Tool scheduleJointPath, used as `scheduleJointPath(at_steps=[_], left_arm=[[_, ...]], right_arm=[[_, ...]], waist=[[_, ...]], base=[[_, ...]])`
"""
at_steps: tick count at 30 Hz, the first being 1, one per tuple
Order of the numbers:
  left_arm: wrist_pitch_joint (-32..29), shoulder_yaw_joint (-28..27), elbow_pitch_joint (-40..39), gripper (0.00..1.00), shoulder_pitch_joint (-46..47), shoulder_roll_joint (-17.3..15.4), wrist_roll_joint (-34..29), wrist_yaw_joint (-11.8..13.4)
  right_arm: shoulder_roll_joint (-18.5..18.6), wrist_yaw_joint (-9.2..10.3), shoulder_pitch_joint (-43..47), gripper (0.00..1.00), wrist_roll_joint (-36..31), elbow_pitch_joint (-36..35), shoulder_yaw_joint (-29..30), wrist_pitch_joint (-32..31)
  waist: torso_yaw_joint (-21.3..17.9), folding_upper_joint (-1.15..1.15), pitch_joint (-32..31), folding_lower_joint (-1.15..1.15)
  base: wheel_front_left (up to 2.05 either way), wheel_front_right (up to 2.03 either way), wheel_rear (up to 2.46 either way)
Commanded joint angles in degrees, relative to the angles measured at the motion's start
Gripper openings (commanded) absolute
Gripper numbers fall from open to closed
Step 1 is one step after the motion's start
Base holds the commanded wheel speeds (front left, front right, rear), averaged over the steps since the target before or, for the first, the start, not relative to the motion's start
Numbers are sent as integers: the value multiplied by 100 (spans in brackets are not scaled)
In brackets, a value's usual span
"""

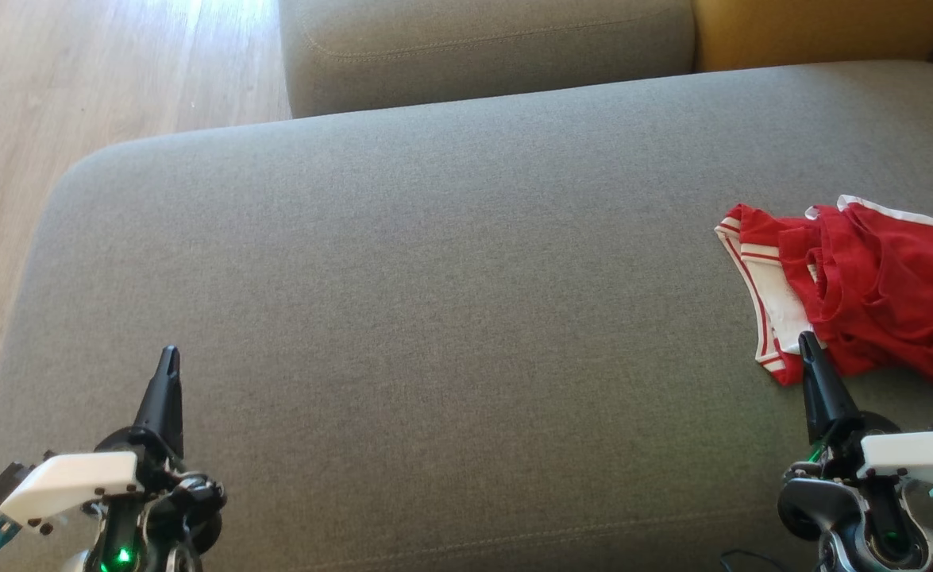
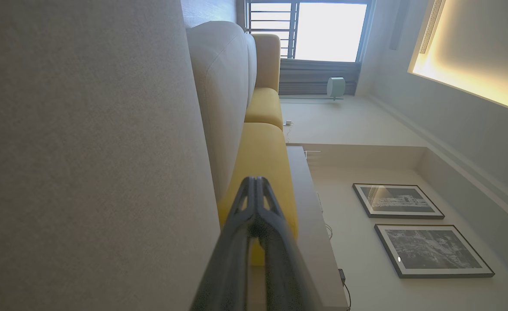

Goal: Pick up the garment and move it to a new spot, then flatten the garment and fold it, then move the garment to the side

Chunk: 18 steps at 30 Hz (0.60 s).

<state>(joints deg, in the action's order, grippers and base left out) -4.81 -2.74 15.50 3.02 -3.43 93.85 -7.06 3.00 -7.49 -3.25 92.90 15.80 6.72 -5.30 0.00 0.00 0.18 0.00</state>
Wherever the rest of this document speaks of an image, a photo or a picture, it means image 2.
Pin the white round speaker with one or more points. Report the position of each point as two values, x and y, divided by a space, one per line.
336 86

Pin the black framed monochrome picture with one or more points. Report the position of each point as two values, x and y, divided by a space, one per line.
396 201
431 250

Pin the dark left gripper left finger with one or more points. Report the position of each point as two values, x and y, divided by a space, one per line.
232 259

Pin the bright window with frame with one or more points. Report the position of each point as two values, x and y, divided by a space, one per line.
329 30

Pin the light wooden ledge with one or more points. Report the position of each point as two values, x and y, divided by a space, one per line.
318 242

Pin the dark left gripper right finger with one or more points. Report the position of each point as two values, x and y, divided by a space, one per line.
284 272

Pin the linear ceiling air vent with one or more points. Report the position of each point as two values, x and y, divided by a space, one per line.
431 26

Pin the grey pleated blind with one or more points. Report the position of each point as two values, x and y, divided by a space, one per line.
305 77

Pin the yellow sofa cushion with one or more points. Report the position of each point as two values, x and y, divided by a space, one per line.
264 108
267 60
262 155

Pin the grey sofa seat cushion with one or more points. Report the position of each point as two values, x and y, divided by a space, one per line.
85 151

